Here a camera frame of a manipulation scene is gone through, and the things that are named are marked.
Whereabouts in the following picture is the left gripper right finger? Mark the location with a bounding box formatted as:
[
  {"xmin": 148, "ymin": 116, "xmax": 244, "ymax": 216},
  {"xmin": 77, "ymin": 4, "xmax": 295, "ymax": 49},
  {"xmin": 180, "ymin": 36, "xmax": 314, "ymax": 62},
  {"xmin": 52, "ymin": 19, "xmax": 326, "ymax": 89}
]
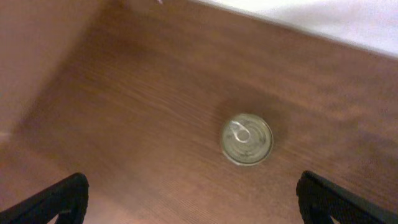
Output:
[{"xmin": 296, "ymin": 170, "xmax": 397, "ymax": 224}]

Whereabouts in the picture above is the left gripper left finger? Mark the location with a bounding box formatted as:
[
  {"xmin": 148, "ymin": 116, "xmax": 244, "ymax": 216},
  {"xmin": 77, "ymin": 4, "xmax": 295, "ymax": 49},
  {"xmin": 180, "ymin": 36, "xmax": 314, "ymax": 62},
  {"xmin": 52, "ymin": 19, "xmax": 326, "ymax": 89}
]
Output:
[{"xmin": 1, "ymin": 172, "xmax": 89, "ymax": 224}]

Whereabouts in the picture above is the small tin can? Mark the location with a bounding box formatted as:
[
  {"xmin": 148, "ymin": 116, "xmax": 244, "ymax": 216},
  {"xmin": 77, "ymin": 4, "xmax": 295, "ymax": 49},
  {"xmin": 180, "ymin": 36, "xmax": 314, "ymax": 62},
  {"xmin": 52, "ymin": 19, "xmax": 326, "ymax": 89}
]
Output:
[{"xmin": 220, "ymin": 113, "xmax": 274, "ymax": 166}]

